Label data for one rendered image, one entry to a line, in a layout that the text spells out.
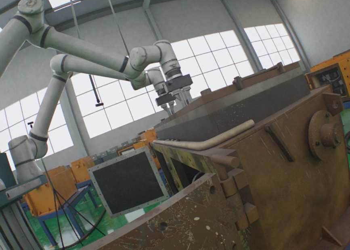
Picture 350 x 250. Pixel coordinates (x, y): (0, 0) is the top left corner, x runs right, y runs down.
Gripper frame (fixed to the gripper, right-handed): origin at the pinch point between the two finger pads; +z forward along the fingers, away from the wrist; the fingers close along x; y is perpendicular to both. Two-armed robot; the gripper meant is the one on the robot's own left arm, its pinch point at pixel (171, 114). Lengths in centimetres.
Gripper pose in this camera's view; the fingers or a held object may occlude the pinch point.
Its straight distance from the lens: 126.7
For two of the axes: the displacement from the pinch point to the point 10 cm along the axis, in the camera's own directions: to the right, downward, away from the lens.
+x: -9.0, 3.6, -2.3
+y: -2.1, 1.0, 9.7
